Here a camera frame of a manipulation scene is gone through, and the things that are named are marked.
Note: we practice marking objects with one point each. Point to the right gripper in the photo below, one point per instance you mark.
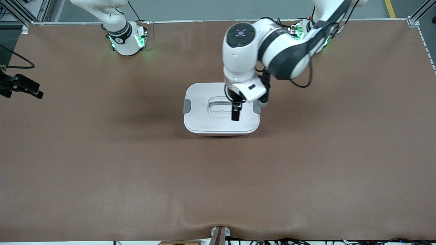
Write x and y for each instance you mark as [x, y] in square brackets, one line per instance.
[7, 84]

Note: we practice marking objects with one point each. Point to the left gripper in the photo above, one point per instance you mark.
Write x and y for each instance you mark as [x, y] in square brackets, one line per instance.
[233, 96]

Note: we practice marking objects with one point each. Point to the white box lid grey latches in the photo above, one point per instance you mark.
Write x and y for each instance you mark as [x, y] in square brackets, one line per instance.
[201, 119]

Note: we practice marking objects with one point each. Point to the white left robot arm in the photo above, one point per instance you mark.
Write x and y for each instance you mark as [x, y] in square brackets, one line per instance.
[286, 51]

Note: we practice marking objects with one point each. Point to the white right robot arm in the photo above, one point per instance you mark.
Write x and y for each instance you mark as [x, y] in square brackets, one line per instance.
[126, 44]

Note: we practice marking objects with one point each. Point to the pink translucent plastic box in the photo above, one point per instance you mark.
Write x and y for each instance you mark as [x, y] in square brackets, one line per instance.
[221, 134]

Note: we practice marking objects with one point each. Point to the brown table mat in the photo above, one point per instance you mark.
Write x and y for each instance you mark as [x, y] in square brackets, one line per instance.
[218, 187]

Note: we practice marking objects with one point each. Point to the yellow floor tape strip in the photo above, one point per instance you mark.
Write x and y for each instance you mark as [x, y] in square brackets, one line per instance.
[390, 8]

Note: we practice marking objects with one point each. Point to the aluminium frame profile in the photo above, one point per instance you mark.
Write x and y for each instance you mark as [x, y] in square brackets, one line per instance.
[20, 10]
[420, 12]

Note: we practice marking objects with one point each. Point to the aluminium table edge rail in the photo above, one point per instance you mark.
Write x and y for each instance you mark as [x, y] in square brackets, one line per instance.
[190, 21]

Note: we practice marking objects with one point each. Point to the metal table edge bracket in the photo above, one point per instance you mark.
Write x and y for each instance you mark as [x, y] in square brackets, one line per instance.
[219, 236]

